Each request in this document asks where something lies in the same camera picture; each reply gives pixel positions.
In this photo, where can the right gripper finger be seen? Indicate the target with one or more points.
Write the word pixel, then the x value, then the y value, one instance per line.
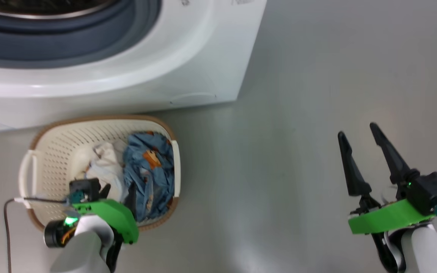
pixel 353 174
pixel 393 159

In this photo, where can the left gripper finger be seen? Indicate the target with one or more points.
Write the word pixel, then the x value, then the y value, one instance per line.
pixel 104 191
pixel 132 199

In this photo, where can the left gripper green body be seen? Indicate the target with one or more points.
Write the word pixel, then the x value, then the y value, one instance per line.
pixel 112 214

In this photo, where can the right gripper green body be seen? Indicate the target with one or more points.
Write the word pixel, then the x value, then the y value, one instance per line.
pixel 389 218

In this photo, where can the white garment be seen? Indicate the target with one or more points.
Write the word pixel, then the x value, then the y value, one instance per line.
pixel 104 163

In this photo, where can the blue cartoon print garment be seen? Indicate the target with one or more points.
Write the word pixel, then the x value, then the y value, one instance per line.
pixel 152 178

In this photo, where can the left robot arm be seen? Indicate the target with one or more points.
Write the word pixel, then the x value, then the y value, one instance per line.
pixel 82 250

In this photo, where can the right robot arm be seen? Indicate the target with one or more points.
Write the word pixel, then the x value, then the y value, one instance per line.
pixel 427 250

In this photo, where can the cream perforated laundry basket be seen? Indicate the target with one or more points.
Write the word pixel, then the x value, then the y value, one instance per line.
pixel 55 151

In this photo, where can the white front-load washing machine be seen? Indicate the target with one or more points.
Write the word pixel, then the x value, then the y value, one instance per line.
pixel 127 68

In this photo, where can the perforated steel drum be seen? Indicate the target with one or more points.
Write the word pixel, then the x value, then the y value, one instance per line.
pixel 32 9

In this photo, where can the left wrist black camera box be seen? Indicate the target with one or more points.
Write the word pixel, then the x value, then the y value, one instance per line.
pixel 85 188

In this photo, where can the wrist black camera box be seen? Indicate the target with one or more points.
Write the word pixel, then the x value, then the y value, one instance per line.
pixel 434 189
pixel 85 188

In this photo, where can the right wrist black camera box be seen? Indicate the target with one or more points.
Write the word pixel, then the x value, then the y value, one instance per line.
pixel 434 189

